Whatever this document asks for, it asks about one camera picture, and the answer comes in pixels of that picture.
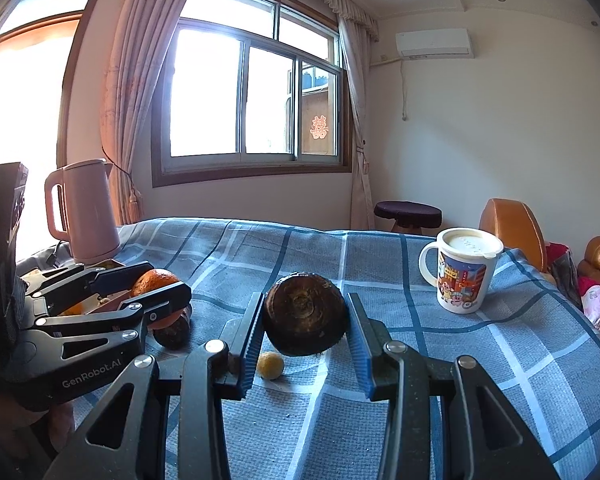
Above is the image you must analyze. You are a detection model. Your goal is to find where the narrow pink curtain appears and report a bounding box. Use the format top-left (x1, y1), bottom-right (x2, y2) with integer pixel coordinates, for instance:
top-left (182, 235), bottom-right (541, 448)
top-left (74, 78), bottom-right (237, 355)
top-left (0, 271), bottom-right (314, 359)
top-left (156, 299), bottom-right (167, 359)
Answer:
top-left (337, 12), bottom-right (378, 231)

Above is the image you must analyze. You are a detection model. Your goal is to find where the large mandarin orange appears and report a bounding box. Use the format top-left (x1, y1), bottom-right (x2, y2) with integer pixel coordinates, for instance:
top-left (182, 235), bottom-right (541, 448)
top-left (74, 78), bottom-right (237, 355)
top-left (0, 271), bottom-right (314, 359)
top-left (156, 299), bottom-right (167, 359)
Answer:
top-left (130, 268), bottom-right (182, 331)

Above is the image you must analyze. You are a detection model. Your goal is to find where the wooden framed balcony door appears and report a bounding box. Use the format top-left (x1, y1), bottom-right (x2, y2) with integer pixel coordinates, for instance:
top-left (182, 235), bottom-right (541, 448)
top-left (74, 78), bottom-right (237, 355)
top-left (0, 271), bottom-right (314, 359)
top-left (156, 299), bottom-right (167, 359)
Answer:
top-left (0, 0), bottom-right (118, 261)

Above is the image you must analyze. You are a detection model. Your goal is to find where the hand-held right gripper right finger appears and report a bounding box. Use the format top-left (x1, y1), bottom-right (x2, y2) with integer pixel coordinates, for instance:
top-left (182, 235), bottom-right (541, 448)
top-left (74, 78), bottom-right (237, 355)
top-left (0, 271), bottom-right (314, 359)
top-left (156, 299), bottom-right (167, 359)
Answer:
top-left (347, 292), bottom-right (561, 480)

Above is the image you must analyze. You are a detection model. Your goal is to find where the curtain tieback tassel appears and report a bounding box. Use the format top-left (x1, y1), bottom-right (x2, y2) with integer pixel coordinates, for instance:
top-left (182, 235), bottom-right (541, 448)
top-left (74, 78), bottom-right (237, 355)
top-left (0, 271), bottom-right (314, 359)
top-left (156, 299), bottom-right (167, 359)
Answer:
top-left (102, 145), bottom-right (143, 221)

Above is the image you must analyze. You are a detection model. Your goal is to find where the dark round stool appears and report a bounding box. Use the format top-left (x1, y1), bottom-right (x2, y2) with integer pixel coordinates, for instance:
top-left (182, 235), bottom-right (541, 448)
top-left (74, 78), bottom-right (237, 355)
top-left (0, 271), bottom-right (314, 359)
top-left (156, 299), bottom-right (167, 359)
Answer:
top-left (374, 201), bottom-right (443, 236)

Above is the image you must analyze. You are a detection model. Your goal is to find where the black kettle cord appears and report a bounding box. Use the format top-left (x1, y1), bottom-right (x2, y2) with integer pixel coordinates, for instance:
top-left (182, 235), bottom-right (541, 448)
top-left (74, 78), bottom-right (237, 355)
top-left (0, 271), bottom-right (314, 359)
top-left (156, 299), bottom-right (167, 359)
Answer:
top-left (42, 240), bottom-right (68, 266)

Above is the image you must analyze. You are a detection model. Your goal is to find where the white wall air conditioner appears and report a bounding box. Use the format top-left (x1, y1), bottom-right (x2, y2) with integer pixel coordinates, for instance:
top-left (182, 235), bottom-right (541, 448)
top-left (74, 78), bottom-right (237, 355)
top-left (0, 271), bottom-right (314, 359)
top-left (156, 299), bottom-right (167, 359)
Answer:
top-left (395, 28), bottom-right (475, 58)

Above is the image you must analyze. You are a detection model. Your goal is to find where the blue checked table cloth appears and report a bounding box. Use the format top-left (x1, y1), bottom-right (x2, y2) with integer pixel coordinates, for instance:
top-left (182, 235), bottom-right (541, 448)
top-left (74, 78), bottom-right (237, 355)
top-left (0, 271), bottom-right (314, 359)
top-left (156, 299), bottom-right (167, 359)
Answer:
top-left (15, 217), bottom-right (600, 480)

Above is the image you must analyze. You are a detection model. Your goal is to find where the white mug lid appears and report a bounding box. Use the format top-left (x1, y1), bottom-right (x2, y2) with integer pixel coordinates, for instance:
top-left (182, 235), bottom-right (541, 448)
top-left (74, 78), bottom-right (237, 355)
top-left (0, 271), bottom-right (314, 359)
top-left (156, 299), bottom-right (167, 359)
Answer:
top-left (439, 227), bottom-right (503, 261)

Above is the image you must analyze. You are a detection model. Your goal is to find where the pink electric kettle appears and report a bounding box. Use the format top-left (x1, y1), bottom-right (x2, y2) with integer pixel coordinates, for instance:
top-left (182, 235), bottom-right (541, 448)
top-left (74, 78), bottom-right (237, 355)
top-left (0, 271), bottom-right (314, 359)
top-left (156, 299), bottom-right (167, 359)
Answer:
top-left (44, 158), bottom-right (122, 264)

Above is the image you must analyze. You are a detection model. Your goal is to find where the tan leather armchair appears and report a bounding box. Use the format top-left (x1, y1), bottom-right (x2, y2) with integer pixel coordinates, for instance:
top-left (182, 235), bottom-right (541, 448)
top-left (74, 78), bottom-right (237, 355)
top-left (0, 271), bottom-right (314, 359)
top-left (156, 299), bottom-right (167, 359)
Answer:
top-left (479, 198), bottom-right (551, 281)

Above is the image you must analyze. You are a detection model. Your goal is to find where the white cartoon print mug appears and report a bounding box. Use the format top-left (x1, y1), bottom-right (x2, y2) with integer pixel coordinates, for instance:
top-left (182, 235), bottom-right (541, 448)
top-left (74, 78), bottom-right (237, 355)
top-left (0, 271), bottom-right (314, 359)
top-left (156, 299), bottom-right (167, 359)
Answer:
top-left (419, 227), bottom-right (503, 314)

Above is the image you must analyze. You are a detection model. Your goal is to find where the person's left hand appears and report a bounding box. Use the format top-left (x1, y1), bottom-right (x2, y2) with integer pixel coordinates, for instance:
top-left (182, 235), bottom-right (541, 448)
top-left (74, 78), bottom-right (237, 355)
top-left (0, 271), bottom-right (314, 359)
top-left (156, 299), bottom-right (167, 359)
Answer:
top-left (30, 400), bottom-right (76, 453)

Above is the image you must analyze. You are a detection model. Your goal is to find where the blackish water chestnut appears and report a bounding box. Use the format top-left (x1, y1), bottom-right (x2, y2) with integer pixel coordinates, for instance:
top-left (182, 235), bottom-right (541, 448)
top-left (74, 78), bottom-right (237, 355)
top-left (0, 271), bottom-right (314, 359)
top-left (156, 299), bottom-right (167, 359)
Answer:
top-left (153, 317), bottom-right (191, 351)

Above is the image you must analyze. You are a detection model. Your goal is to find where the sliding glass window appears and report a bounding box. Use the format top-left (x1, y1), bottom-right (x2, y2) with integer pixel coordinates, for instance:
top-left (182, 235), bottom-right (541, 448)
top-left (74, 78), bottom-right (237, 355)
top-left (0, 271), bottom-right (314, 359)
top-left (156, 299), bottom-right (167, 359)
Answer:
top-left (151, 0), bottom-right (353, 188)

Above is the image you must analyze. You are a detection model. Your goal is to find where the long pink curtain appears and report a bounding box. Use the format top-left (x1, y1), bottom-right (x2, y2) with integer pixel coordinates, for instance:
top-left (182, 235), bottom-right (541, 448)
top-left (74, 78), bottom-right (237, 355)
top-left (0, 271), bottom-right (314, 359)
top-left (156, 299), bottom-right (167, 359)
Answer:
top-left (99, 0), bottom-right (221, 226)

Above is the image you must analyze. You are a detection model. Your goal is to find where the grey cloth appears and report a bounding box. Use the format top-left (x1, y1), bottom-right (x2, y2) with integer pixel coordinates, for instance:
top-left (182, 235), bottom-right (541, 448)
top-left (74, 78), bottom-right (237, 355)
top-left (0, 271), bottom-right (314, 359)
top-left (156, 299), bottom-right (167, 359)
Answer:
top-left (17, 242), bottom-right (81, 273)

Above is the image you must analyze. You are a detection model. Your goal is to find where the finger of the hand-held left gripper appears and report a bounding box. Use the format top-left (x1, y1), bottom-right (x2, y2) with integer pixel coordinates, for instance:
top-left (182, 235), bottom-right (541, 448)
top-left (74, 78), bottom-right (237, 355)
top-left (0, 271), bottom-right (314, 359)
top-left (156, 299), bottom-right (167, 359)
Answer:
top-left (34, 282), bottom-right (193, 333)
top-left (20, 261), bottom-right (154, 313)

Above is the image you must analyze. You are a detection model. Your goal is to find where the dark brown water chestnut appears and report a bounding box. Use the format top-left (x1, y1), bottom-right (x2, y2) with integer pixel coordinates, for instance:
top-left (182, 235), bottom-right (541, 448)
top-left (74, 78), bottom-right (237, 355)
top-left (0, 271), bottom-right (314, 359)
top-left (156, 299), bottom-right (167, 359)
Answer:
top-left (261, 272), bottom-right (351, 357)

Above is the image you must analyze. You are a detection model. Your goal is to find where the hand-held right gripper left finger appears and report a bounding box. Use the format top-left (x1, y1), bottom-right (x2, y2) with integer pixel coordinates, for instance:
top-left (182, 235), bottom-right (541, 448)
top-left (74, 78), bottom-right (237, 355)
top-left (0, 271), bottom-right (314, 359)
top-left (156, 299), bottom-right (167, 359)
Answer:
top-left (45, 291), bottom-right (266, 480)

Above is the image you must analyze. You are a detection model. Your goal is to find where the small yellow-green citrus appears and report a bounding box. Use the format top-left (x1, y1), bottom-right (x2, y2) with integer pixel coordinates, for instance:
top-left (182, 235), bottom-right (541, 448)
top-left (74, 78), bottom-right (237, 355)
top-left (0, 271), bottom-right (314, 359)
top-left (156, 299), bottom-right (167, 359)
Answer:
top-left (256, 351), bottom-right (284, 380)

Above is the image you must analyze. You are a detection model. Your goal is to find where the ruffled pink curtain valance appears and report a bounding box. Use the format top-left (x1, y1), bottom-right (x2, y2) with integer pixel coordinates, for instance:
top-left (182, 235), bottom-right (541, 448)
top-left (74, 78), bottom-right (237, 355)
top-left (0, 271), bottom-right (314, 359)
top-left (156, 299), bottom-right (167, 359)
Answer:
top-left (275, 0), bottom-right (381, 43)

